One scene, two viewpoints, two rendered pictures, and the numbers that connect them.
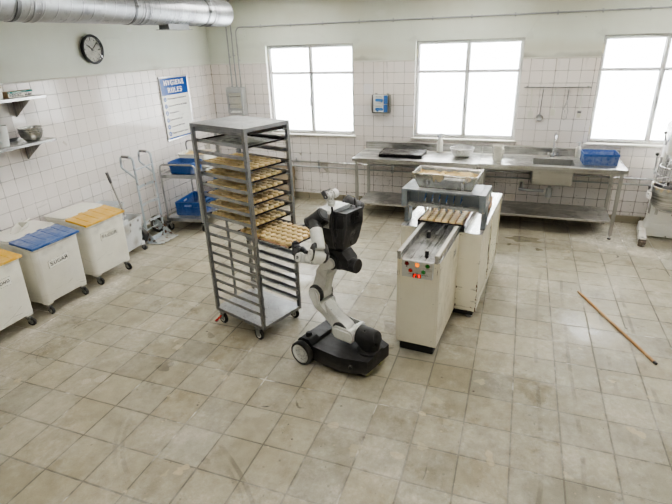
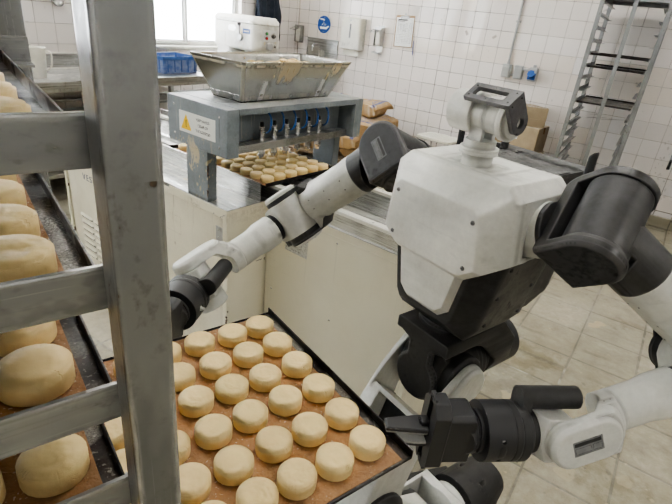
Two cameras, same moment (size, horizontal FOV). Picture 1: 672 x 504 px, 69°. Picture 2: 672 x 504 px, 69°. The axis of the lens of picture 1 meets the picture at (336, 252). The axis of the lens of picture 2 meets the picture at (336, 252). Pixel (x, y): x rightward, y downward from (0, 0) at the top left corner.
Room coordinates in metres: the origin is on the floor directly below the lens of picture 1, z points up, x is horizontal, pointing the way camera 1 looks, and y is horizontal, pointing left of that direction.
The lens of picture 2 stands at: (3.45, 0.86, 1.48)
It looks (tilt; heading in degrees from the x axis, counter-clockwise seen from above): 26 degrees down; 282
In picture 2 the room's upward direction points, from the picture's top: 6 degrees clockwise
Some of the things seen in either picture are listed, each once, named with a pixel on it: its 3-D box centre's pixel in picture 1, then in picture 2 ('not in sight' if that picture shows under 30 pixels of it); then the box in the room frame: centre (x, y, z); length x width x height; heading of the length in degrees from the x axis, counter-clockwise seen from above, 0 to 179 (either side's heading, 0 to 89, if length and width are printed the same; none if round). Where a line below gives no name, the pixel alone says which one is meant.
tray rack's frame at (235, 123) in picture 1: (250, 226); not in sight; (3.98, 0.74, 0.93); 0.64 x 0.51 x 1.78; 51
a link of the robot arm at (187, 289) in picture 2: not in sight; (170, 316); (3.89, 0.19, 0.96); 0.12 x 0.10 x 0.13; 96
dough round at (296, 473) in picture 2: not in sight; (296, 478); (3.55, 0.45, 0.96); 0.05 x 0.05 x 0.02
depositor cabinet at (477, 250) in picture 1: (453, 247); (201, 234); (4.57, -1.19, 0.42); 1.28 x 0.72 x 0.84; 155
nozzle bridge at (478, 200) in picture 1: (445, 205); (272, 139); (4.14, -0.99, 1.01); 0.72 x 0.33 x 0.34; 65
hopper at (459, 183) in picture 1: (447, 179); (275, 76); (4.14, -0.99, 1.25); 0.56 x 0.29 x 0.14; 65
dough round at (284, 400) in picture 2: not in sight; (285, 400); (3.61, 0.33, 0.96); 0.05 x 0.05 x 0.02
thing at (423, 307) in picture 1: (428, 286); (355, 310); (3.69, -0.77, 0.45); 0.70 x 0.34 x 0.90; 155
